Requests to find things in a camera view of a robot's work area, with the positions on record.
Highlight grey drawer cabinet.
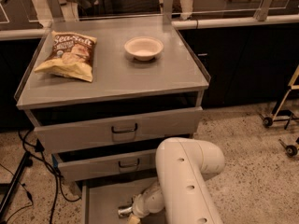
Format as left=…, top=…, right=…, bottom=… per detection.
left=14, top=15, right=211, bottom=224

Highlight sea salt chips bag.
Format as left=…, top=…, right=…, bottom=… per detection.
left=34, top=31, right=97, bottom=82

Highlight black floor cables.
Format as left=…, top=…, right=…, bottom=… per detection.
left=0, top=129, right=82, bottom=224

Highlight black tripod leg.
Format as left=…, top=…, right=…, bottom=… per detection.
left=0, top=151, right=33, bottom=221

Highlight wheeled cart frame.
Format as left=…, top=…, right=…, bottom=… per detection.
left=262, top=65, right=299, bottom=158

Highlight grey bottom drawer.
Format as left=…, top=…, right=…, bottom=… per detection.
left=82, top=169, right=167, bottom=224

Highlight grey top drawer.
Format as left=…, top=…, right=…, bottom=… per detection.
left=35, top=106, right=202, bottom=153

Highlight silver redbull can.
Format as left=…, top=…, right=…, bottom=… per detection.
left=118, top=205, right=133, bottom=218

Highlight white paper bowl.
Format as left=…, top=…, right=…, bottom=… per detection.
left=124, top=36, right=164, bottom=62

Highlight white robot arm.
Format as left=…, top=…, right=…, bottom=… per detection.
left=132, top=137, right=225, bottom=224

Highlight grey middle drawer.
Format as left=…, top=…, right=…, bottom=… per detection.
left=52, top=139, right=163, bottom=181

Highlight grey drawer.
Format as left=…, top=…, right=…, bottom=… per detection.
left=35, top=106, right=202, bottom=153
left=52, top=139, right=163, bottom=181
left=82, top=169, right=167, bottom=224

